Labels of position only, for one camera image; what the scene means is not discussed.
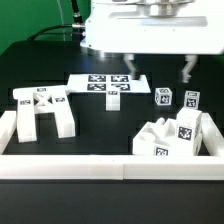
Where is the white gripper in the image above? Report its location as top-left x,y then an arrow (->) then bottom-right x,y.
84,0 -> 224,83

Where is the white chair seat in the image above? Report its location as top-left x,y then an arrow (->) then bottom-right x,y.
132,117 -> 203,157

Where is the white nut cube left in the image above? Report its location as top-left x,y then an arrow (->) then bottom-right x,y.
155,87 -> 172,106

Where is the white nut cube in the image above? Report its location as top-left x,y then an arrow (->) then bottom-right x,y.
184,91 -> 200,109
155,87 -> 172,106

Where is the white nut cube right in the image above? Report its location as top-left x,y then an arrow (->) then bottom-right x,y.
184,91 -> 200,109

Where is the white U-shaped fence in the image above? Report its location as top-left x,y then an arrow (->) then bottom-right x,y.
0,110 -> 224,181

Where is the white marker base plate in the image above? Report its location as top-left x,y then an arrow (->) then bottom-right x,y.
67,74 -> 151,93

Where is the black cable with connector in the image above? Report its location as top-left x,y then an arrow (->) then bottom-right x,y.
27,22 -> 87,42

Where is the black upright cable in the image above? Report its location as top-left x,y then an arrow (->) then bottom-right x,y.
70,0 -> 83,24

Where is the white chair back frame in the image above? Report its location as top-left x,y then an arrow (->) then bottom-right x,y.
13,85 -> 76,143

